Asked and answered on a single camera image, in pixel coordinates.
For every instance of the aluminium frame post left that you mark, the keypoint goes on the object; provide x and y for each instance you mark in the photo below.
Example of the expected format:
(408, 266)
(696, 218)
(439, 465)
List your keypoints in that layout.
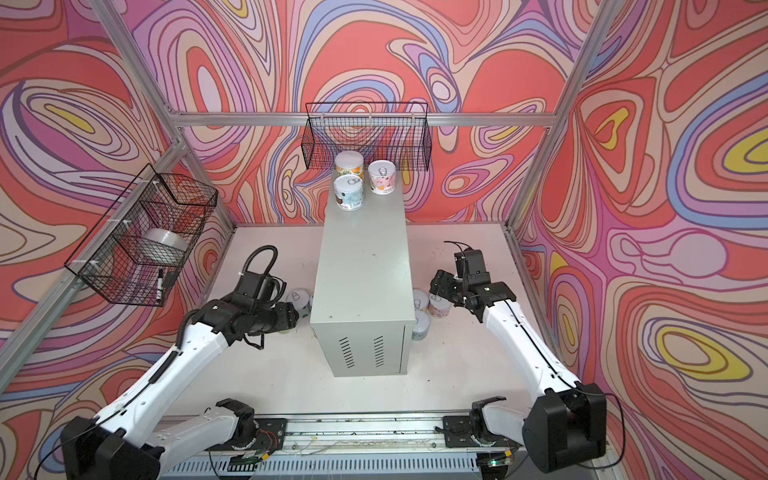
(126, 46)

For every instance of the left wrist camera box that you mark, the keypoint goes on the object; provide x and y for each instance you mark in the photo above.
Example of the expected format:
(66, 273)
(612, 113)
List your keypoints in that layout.
(259, 285)

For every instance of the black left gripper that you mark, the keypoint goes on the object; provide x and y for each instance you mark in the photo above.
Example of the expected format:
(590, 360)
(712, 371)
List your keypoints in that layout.
(287, 316)

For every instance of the right side can back left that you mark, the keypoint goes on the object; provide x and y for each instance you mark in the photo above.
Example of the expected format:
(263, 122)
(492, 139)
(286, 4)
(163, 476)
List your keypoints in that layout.
(420, 300)

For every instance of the grey metal cabinet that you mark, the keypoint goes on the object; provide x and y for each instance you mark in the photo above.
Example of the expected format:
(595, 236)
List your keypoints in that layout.
(363, 312)

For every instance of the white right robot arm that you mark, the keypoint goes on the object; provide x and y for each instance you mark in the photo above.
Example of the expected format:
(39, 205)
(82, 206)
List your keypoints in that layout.
(566, 424)

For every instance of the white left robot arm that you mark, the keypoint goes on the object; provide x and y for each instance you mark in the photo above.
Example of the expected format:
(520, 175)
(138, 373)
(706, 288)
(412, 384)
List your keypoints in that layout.
(122, 441)

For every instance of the black wire basket left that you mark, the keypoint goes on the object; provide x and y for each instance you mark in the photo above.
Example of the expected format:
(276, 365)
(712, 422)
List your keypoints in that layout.
(117, 269)

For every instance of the aluminium frame crossbar back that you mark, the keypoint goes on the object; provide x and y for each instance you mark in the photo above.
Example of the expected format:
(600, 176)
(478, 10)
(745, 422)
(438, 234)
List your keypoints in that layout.
(185, 119)

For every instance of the black wire basket back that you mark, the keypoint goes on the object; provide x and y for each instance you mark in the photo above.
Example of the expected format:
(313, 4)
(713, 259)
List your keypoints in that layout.
(379, 130)

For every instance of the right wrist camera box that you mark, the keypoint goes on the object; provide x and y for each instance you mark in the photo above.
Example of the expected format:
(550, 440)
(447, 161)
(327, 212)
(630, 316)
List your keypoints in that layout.
(470, 268)

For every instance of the aluminium frame post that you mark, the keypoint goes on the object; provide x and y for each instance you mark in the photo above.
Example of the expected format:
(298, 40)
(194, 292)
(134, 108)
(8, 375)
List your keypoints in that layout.
(598, 32)
(126, 46)

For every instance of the black marker pen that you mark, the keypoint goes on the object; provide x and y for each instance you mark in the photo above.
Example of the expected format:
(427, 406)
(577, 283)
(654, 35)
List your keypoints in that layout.
(159, 287)

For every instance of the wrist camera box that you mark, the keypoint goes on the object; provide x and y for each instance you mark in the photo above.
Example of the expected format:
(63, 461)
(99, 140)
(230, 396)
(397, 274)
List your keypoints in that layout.
(259, 285)
(470, 268)

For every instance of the pink label can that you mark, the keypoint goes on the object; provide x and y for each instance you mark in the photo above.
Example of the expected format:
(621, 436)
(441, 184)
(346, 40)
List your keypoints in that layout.
(382, 177)

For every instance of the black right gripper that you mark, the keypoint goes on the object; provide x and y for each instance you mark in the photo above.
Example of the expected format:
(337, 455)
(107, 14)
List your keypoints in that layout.
(440, 284)

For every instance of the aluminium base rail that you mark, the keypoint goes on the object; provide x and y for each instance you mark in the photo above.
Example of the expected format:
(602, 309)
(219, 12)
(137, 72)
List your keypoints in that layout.
(384, 445)

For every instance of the black wire basket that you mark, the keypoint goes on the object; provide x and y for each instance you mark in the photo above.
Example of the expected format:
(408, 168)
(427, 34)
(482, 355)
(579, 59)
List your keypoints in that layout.
(117, 269)
(379, 130)

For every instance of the brown label can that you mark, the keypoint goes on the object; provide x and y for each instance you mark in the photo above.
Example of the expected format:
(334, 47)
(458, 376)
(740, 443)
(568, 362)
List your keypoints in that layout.
(348, 190)

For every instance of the right side can front left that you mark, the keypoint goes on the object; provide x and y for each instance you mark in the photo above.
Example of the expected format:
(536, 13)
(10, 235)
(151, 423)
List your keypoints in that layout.
(421, 326)

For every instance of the green label can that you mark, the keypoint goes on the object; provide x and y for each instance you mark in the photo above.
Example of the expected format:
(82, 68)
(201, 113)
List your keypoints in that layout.
(349, 162)

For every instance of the silver tape roll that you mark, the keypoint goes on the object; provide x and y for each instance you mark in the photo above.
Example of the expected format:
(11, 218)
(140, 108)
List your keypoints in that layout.
(158, 242)

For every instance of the aluminium frame post right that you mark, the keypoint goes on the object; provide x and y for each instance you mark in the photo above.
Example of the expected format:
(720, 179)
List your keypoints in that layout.
(598, 32)

